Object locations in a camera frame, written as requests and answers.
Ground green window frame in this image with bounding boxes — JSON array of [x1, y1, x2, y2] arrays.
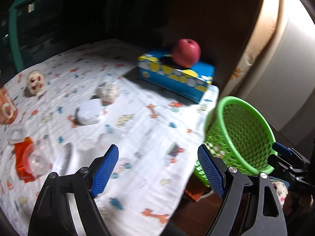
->
[[8, 0, 32, 73]]

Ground blue yellow tissue box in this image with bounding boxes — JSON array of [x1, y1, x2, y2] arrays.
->
[[138, 50, 215, 103]]

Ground white cartoon print blanket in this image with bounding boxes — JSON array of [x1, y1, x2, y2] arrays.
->
[[5, 40, 219, 235]]

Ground red apple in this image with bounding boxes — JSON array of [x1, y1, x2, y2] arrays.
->
[[172, 39, 201, 68]]

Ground patterned paper ball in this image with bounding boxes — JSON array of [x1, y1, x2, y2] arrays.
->
[[95, 82, 120, 104]]

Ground clear plastic cup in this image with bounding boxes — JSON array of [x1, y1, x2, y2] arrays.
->
[[27, 144, 54, 178]]

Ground green plastic trash basket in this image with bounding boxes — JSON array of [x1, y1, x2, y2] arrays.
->
[[204, 96, 277, 175]]

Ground clear plastic wrapper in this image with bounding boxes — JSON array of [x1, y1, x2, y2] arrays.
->
[[7, 124, 27, 145]]

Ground orange water bottle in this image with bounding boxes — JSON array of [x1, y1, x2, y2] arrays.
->
[[0, 87, 18, 125]]

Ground floral cloth on floor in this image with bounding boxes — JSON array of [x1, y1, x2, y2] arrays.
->
[[271, 180, 288, 206]]

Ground grey white cabinet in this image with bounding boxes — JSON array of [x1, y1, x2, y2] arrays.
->
[[236, 0, 314, 146]]

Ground orange snack wrapper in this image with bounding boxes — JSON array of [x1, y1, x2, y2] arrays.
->
[[14, 137, 35, 183]]

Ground white skull toy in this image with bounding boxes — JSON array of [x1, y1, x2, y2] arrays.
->
[[26, 70, 45, 96]]

